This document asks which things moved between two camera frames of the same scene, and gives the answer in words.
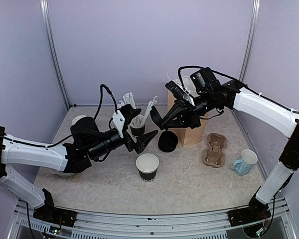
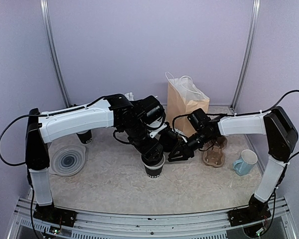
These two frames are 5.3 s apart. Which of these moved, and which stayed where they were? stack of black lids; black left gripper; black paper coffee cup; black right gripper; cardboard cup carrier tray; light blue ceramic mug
Moved: black paper coffee cup; black left gripper; black right gripper
Stayed: cardboard cup carrier tray; light blue ceramic mug; stack of black lids
